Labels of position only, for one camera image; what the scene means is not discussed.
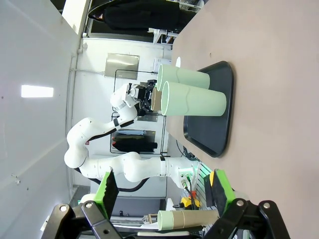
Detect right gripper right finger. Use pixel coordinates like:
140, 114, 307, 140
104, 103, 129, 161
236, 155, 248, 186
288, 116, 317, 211
203, 169, 292, 239

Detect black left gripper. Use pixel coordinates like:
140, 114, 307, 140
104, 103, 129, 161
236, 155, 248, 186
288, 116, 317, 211
137, 79, 158, 117

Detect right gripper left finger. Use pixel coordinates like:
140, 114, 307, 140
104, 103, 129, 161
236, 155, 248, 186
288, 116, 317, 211
47, 168, 121, 239

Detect mint green plastic cup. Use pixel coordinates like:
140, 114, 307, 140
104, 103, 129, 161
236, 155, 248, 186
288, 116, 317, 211
156, 64, 210, 91
158, 210, 175, 230
160, 81, 227, 117

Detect brown plastic cup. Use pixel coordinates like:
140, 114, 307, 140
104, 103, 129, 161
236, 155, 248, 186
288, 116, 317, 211
173, 210, 220, 229

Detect yellow emergency stop box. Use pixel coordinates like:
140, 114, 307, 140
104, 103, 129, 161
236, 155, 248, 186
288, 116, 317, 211
180, 195, 201, 209

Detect dark hanging clothes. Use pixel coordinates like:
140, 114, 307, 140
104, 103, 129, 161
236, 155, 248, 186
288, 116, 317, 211
112, 129, 158, 153

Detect black plastic tray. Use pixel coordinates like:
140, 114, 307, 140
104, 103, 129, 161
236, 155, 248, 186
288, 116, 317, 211
183, 61, 235, 158

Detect rectangular ceiling light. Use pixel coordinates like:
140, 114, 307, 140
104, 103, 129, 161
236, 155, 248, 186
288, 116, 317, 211
21, 85, 54, 98

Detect black wire clothes rack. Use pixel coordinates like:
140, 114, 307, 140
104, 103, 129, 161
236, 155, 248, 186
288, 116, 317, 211
109, 69, 168, 155

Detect grey metal wall panel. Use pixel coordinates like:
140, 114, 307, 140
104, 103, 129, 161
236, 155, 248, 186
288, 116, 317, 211
104, 52, 140, 80

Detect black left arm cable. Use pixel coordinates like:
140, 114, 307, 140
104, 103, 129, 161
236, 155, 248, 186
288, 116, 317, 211
77, 119, 148, 193

